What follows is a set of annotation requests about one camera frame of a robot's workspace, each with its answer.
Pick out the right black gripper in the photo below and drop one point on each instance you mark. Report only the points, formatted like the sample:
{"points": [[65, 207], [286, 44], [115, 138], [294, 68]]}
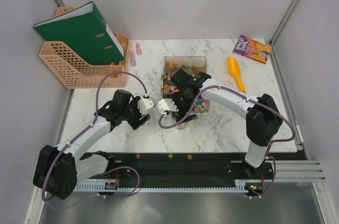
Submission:
{"points": [[181, 114]]}

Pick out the clear plastic cup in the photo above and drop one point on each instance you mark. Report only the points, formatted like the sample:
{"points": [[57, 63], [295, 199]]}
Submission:
{"points": [[182, 126]]}

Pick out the pink highlighter pen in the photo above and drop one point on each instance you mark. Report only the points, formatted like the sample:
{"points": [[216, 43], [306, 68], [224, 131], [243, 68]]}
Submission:
{"points": [[138, 49]]}

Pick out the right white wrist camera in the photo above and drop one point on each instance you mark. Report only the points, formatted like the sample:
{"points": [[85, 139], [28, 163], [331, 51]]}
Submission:
{"points": [[166, 105]]}

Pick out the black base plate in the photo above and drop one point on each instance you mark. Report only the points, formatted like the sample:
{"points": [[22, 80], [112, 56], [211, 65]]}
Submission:
{"points": [[203, 169]]}

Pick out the green ring binder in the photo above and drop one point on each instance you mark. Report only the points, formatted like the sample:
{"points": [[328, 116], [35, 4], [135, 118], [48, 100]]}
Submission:
{"points": [[85, 30]]}

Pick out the peach plastic file rack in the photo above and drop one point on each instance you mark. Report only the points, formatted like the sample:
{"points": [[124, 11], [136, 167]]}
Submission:
{"points": [[74, 72]]}

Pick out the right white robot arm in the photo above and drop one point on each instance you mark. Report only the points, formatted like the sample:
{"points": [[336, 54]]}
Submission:
{"points": [[260, 113]]}

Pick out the white slotted cable duct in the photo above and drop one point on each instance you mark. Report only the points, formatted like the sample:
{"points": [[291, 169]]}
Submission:
{"points": [[96, 185]]}

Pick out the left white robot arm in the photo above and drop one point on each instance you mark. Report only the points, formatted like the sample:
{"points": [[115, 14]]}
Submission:
{"points": [[60, 168]]}

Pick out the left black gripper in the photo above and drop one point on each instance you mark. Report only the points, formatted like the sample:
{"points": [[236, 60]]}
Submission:
{"points": [[136, 123]]}

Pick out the Roald Dahl book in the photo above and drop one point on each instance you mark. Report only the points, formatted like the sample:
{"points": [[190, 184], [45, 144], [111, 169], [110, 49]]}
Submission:
{"points": [[252, 49]]}

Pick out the clear four-compartment candy box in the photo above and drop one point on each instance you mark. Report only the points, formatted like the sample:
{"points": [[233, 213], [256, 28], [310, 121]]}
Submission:
{"points": [[178, 71]]}

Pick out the yellow plastic scoop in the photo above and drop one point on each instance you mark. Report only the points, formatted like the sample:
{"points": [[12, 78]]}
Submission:
{"points": [[234, 71]]}

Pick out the purple highlighter pen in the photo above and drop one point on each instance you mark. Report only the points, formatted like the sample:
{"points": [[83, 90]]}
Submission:
{"points": [[133, 58]]}

